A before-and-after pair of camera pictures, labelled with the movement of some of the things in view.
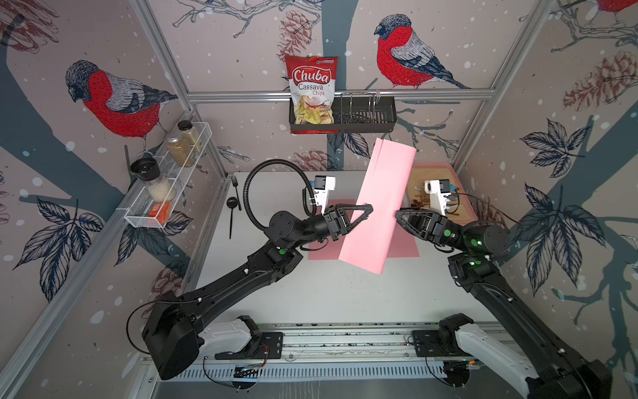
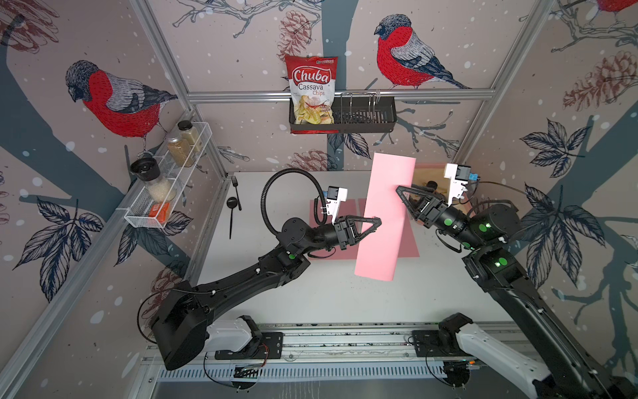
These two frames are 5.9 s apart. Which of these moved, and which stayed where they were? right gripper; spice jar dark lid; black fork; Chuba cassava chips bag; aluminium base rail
Moved: right gripper
Stayed: black fork; Chuba cassava chips bag; spice jar dark lid; aluminium base rail
